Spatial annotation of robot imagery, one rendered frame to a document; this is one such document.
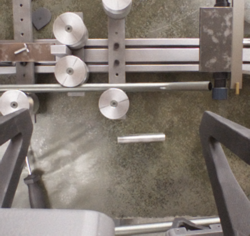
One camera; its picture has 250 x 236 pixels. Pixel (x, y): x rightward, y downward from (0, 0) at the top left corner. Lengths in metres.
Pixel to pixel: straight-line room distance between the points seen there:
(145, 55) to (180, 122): 0.16
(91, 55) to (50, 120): 0.16
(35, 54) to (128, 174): 0.29
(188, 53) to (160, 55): 0.05
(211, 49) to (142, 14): 0.20
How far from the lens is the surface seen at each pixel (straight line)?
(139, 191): 0.51
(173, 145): 0.49
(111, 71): 0.42
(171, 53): 0.45
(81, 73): 0.38
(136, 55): 0.44
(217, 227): 0.29
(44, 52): 0.41
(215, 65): 0.33
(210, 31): 0.33
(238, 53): 0.34
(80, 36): 0.39
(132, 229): 0.37
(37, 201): 0.51
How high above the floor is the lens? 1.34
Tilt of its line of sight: 84 degrees down
